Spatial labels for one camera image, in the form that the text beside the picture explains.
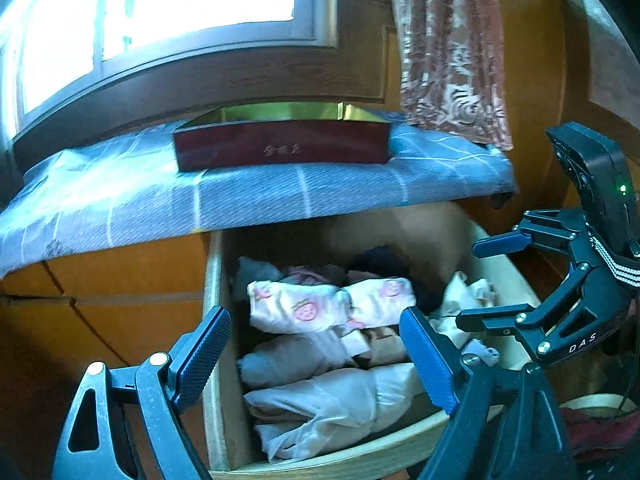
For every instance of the dusty pink underwear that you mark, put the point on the dusty pink underwear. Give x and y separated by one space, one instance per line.
312 275

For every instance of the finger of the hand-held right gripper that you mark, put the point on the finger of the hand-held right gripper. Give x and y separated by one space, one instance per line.
490 321
495 246

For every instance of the maroon zippered bag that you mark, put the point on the maroon zippered bag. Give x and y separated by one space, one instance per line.
605 435

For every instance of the orange wooden cabinet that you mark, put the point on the orange wooden cabinet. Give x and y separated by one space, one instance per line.
100 285

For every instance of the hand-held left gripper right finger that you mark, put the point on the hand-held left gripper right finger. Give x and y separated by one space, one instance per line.
430 360

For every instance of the blue checked cloth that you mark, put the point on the blue checked cloth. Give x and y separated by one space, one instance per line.
150 195

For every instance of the navy underwear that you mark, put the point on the navy underwear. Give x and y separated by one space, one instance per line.
382 262

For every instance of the light wooden drawer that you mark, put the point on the light wooden drawer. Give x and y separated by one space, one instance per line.
440 240

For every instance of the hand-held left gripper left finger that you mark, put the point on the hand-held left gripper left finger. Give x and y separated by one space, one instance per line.
200 355

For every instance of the white pink-print underwear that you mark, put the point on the white pink-print underwear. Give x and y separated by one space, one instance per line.
295 307
380 300

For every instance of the white glossy underwear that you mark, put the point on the white glossy underwear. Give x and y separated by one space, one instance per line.
325 405

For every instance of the dark red box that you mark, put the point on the dark red box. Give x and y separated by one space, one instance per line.
280 145

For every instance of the tan underwear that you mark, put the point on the tan underwear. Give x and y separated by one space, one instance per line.
390 347

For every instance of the grey pink underwear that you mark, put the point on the grey pink underwear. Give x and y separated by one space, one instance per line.
295 355

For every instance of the white ribbed sock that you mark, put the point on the white ribbed sock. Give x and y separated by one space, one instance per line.
480 352

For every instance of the cream underwear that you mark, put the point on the cream underwear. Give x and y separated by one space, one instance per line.
460 292

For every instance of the window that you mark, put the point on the window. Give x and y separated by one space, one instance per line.
175 0

